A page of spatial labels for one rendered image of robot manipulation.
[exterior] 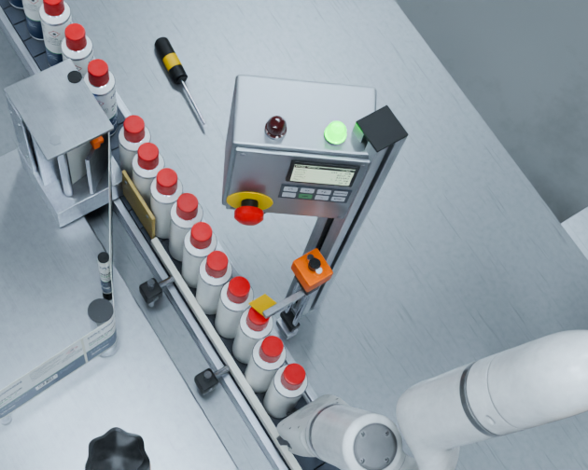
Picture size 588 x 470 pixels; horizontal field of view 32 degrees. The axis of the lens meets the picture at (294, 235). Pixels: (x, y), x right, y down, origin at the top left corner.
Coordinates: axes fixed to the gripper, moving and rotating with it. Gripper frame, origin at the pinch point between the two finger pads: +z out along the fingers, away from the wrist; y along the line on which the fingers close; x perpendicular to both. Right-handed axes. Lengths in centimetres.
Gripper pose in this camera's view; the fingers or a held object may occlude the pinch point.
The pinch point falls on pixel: (298, 420)
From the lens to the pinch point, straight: 164.3
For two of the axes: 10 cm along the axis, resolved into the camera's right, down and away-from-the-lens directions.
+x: 4.6, 8.8, 0.9
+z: -3.1, 0.6, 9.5
